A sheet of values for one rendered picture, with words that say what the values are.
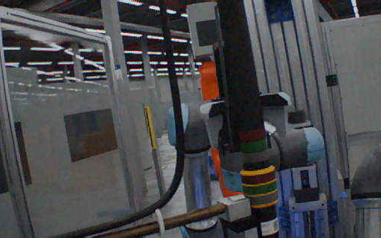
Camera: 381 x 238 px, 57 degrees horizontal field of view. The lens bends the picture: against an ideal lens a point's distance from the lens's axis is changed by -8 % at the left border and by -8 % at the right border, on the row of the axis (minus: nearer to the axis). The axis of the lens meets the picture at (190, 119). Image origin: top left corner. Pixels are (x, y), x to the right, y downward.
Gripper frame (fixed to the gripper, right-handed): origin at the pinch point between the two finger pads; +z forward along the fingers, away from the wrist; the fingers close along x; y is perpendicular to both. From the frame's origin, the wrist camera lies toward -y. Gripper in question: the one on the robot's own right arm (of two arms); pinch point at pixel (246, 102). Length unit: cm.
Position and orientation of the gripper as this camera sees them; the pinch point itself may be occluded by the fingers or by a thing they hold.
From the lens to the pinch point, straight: 44.4
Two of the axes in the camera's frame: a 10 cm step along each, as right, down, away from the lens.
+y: 1.6, 9.9, 0.5
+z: -0.3, 0.6, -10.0
